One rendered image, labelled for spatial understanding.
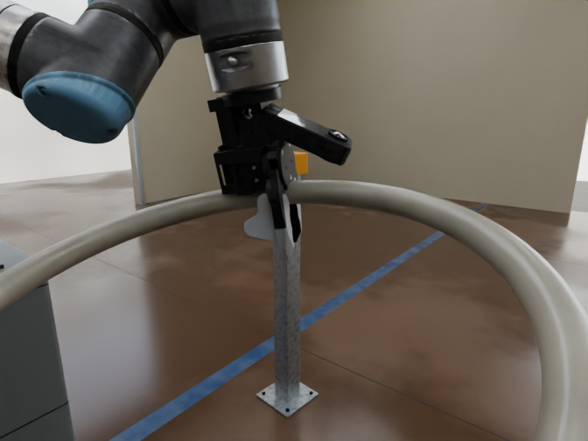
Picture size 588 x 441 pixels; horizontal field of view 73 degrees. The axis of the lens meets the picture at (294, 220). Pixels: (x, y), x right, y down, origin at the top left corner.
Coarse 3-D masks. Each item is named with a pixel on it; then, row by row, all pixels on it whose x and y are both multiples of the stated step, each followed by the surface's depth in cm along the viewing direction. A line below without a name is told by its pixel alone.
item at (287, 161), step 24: (240, 96) 44; (264, 96) 44; (240, 120) 47; (240, 144) 48; (264, 144) 47; (288, 144) 50; (216, 168) 48; (240, 168) 48; (264, 168) 47; (288, 168) 49; (240, 192) 49
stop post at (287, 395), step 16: (304, 160) 151; (288, 272) 159; (288, 288) 161; (288, 304) 163; (288, 320) 164; (288, 336) 166; (288, 352) 168; (288, 368) 170; (272, 384) 186; (288, 384) 172; (272, 400) 175; (288, 400) 174; (304, 400) 175; (288, 416) 166
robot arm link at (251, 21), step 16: (176, 0) 42; (192, 0) 41; (208, 0) 40; (224, 0) 40; (240, 0) 40; (256, 0) 40; (272, 0) 42; (192, 16) 43; (208, 16) 41; (224, 16) 40; (240, 16) 40; (256, 16) 41; (272, 16) 42; (208, 32) 42; (224, 32) 41; (240, 32) 41; (256, 32) 41; (272, 32) 42; (208, 48) 43; (224, 48) 41
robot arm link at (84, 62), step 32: (0, 0) 38; (0, 32) 37; (32, 32) 37; (64, 32) 38; (96, 32) 39; (128, 32) 41; (0, 64) 37; (32, 64) 37; (64, 64) 37; (96, 64) 38; (128, 64) 40; (160, 64) 46; (32, 96) 37; (64, 96) 36; (96, 96) 38; (128, 96) 40; (64, 128) 41; (96, 128) 40
